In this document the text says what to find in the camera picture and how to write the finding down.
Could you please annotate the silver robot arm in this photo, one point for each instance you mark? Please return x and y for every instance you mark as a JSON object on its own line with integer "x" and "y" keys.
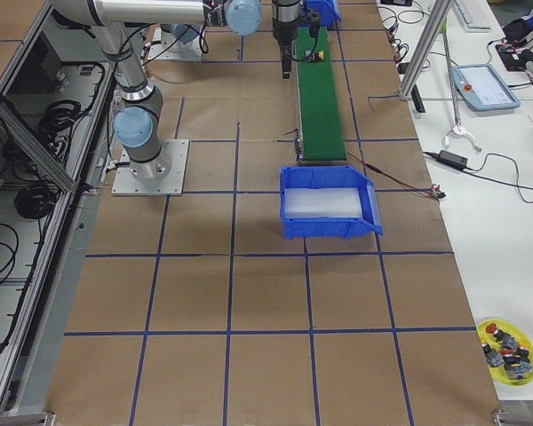
{"x": 142, "y": 99}
{"x": 285, "y": 32}

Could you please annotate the green conveyor belt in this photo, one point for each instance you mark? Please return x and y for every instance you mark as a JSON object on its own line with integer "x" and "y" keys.
{"x": 320, "y": 136}

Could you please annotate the white foam pad right bin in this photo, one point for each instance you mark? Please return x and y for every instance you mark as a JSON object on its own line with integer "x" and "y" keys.
{"x": 340, "y": 202}

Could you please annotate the teach pendant tablet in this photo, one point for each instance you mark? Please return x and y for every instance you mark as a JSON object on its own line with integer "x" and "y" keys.
{"x": 483, "y": 89}

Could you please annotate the black power adapter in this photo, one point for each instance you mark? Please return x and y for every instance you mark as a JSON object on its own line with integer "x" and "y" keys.
{"x": 455, "y": 161}

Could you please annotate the blue bin right side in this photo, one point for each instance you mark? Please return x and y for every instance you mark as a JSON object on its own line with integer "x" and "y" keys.
{"x": 316, "y": 177}

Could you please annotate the yellow plate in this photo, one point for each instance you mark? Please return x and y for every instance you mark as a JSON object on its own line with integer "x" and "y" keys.
{"x": 507, "y": 351}

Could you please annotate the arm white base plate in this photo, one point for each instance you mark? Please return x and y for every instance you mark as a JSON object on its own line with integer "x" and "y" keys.
{"x": 178, "y": 52}
{"x": 165, "y": 175}

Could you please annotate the aluminium frame post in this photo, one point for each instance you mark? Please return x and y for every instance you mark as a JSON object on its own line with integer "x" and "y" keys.
{"x": 425, "y": 43}

